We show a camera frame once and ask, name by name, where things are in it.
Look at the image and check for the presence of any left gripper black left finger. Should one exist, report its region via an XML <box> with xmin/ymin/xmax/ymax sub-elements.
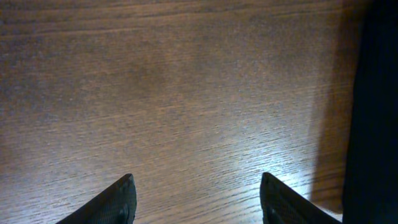
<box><xmin>57</xmin><ymin>174</ymin><xmax>137</xmax><ymax>224</ymax></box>

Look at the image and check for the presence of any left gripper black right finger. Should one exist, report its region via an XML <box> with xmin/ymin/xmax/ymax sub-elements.
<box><xmin>259</xmin><ymin>172</ymin><xmax>341</xmax><ymax>224</ymax></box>

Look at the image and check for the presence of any black t-shirt with logo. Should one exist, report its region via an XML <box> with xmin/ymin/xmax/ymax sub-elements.
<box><xmin>343</xmin><ymin>0</ymin><xmax>397</xmax><ymax>223</ymax></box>

